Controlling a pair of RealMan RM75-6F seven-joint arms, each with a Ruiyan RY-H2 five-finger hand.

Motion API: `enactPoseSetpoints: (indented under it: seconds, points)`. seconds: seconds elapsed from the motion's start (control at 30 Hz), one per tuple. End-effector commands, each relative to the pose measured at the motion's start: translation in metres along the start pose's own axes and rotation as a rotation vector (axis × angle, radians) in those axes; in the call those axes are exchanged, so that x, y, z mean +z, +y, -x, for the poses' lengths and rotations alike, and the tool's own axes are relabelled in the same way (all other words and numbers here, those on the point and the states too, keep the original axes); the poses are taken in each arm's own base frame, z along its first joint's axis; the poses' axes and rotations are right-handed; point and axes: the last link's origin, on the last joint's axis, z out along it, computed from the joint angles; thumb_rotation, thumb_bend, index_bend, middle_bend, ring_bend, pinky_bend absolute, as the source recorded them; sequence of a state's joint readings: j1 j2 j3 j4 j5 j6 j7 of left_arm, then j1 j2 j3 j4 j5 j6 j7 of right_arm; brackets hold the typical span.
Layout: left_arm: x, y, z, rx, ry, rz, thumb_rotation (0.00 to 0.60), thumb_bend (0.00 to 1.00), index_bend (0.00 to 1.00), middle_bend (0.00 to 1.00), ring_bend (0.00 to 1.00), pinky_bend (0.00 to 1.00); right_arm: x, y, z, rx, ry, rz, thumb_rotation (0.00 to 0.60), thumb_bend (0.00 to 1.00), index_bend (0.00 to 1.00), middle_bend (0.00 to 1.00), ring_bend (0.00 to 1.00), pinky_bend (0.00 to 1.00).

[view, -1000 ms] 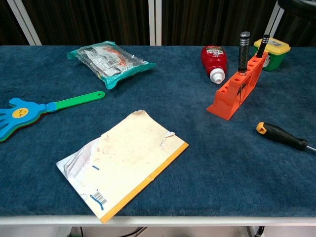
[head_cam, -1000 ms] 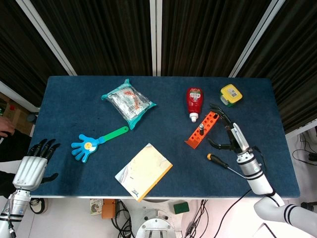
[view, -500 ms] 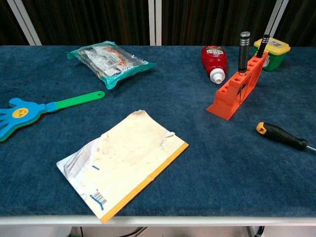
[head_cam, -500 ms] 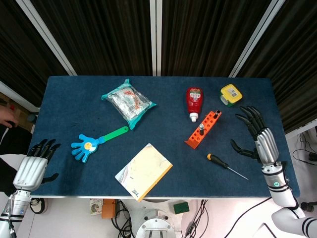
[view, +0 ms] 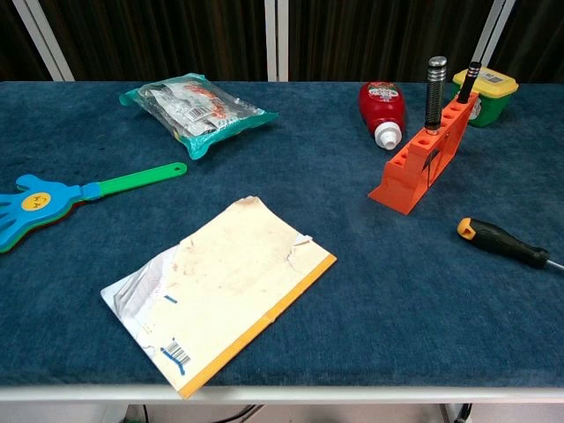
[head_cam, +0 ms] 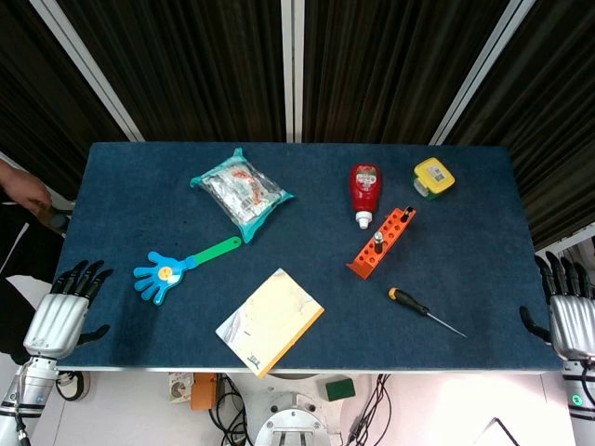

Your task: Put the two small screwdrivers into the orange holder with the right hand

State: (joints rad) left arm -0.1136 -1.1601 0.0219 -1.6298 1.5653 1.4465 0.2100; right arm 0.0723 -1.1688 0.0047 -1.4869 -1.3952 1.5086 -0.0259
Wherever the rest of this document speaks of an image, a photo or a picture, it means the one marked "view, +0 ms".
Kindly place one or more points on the small black tool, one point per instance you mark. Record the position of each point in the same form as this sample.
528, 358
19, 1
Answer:
435, 94

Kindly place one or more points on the orange test tube rack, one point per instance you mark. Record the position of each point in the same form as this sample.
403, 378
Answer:
398, 180

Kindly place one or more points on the black orange large screwdriver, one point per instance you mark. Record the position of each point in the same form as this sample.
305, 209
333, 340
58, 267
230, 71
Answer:
502, 242

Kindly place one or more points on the blue hand clapper toy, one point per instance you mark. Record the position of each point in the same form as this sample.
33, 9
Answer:
39, 202

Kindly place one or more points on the blue felt table cover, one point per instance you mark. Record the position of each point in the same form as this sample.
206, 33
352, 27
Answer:
330, 198

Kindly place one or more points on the cream book yellow spine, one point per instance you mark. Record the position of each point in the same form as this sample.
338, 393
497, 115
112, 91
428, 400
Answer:
220, 286

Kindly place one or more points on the teal snack packet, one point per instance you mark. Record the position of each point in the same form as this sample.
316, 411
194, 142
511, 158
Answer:
194, 112

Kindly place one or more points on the red ketchup bottle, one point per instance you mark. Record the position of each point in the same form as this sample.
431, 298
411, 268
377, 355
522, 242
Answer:
382, 108

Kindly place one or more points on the black pleated curtain panel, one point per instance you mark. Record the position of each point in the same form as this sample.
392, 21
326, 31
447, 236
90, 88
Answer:
352, 39
13, 39
537, 35
154, 39

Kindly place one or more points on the yellow lidded green container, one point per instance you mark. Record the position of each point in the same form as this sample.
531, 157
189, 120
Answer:
495, 99

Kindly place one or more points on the white frame post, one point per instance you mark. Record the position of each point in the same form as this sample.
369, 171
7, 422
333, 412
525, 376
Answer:
495, 35
44, 39
276, 39

